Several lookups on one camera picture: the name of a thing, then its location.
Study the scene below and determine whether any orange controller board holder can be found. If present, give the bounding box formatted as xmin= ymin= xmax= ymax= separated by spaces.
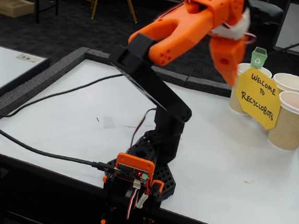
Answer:
xmin=114 ymin=152 xmax=157 ymax=184

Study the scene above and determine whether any paper cup with orange tag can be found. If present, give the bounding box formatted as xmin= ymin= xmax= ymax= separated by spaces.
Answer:
xmin=267 ymin=89 xmax=299 ymax=152

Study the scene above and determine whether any black controller USB cable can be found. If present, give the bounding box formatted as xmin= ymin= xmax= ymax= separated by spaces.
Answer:
xmin=0 ymin=116 xmax=125 ymax=173

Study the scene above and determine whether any paper cup with blue tag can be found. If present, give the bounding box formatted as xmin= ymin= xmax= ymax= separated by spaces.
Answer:
xmin=271 ymin=72 xmax=299 ymax=96

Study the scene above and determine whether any yellow metal chair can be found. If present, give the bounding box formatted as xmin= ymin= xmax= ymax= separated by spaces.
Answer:
xmin=73 ymin=0 xmax=140 ymax=25

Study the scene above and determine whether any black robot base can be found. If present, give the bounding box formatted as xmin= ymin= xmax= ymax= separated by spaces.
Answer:
xmin=99 ymin=156 xmax=178 ymax=224

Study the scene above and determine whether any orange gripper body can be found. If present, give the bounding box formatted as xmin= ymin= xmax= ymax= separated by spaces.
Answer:
xmin=207 ymin=35 xmax=248 ymax=72

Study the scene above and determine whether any whiteboard with black frame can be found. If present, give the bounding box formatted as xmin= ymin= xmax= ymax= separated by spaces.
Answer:
xmin=0 ymin=43 xmax=52 ymax=111

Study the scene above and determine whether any paper cup with green tag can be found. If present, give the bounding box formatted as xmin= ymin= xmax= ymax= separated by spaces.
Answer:
xmin=229 ymin=61 xmax=273 ymax=117

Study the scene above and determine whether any red and black servo wire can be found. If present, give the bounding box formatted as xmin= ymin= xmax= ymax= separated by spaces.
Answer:
xmin=130 ymin=107 xmax=159 ymax=150

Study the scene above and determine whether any cardboard box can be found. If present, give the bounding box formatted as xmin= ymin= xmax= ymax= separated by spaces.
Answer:
xmin=0 ymin=0 xmax=36 ymax=20

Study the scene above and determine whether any black metal bar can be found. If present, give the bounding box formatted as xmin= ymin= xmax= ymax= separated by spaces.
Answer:
xmin=266 ymin=34 xmax=299 ymax=60

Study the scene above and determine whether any green recycling bin tag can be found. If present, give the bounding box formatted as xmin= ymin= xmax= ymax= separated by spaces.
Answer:
xmin=250 ymin=46 xmax=269 ymax=69

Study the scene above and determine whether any yellow welcome sign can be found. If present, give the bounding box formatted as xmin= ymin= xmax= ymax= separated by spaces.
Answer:
xmin=233 ymin=66 xmax=284 ymax=131

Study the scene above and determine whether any white red black wire bundle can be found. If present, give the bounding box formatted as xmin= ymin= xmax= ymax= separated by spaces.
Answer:
xmin=125 ymin=186 xmax=140 ymax=221

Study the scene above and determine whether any black metal table frame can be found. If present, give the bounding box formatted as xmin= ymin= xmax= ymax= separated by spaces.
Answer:
xmin=31 ymin=0 xmax=60 ymax=26

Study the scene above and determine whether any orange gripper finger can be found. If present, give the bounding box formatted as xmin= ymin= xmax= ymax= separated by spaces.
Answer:
xmin=217 ymin=66 xmax=240 ymax=87

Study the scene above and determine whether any black camera cable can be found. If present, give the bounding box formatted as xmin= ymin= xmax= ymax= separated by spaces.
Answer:
xmin=0 ymin=62 xmax=125 ymax=131

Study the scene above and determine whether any small paper label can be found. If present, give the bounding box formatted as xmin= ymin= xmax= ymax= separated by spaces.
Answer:
xmin=16 ymin=53 xmax=41 ymax=64

